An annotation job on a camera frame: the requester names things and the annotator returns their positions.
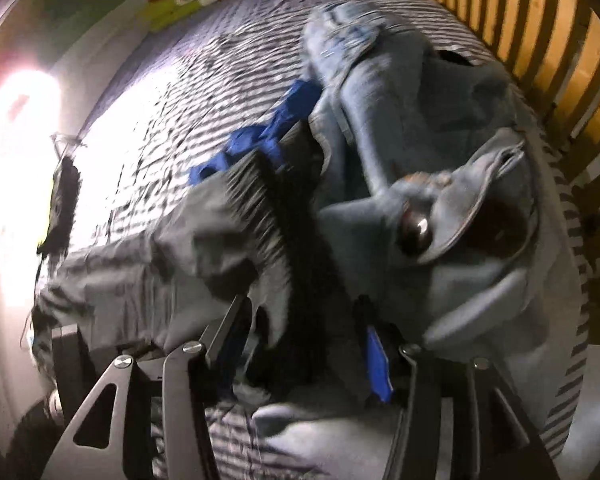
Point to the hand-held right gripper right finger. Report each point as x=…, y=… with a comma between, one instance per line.
x=377, y=365

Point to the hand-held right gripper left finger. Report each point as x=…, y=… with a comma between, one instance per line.
x=220, y=332

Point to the dark grey garment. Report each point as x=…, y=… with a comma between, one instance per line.
x=130, y=280

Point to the blue garment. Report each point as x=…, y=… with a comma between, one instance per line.
x=260, y=140

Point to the light blue jeans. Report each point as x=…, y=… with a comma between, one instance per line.
x=480, y=110

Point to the black fuzzy cloth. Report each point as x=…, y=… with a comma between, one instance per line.
x=64, y=200

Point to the green mottled wall poster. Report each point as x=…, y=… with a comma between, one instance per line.
x=70, y=5

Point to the wooden slat rail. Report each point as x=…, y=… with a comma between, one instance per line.
x=555, y=35

